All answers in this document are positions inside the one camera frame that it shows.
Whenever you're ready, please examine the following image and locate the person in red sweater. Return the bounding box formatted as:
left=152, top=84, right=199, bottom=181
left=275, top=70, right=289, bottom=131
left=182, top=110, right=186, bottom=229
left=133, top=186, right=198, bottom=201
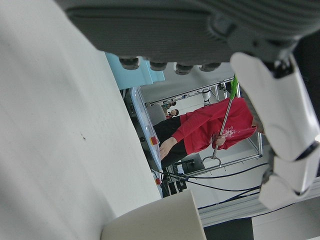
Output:
left=153, top=96, right=266, bottom=166

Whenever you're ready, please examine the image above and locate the beige paper cup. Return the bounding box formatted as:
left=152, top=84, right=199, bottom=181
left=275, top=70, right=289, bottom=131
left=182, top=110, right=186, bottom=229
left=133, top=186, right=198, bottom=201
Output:
left=99, top=189, right=206, bottom=240

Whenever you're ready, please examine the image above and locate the aluminium frame cage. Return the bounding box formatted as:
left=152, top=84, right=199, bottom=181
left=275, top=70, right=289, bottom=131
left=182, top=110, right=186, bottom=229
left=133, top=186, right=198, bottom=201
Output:
left=146, top=77, right=263, bottom=173

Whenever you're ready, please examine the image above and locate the light blue panel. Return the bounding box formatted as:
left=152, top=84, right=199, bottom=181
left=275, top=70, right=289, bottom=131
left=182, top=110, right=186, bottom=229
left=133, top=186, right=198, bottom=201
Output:
left=104, top=51, right=166, bottom=90

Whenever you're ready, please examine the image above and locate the black floor cable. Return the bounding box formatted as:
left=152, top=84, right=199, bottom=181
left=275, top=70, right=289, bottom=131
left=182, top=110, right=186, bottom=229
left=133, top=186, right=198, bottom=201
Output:
left=197, top=191, right=261, bottom=210
left=186, top=179, right=262, bottom=193
left=152, top=161, right=270, bottom=180

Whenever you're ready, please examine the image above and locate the white standing robot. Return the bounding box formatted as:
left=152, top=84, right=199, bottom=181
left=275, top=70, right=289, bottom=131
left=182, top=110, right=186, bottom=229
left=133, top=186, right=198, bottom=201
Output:
left=198, top=87, right=212, bottom=107

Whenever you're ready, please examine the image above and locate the black chair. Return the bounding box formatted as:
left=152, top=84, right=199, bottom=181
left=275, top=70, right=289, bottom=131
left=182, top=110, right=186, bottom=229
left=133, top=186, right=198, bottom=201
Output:
left=178, top=152, right=204, bottom=173

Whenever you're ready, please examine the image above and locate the aluminium profile rail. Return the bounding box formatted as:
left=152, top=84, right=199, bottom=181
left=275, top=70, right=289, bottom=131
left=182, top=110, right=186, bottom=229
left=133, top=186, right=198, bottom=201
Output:
left=197, top=174, right=320, bottom=227

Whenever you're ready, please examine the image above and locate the green handled grabber stick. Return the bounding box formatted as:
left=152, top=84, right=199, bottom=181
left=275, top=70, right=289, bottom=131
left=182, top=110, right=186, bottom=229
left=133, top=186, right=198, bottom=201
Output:
left=201, top=74, right=240, bottom=168

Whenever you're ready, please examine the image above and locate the distant person in dark clothes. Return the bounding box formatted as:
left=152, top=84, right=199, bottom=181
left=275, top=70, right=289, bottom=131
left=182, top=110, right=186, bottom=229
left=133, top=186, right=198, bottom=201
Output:
left=164, top=107, right=181, bottom=120

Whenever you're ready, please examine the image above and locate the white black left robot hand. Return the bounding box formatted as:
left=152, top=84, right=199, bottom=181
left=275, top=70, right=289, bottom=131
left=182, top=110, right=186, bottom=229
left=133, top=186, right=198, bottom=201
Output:
left=54, top=0, right=320, bottom=211

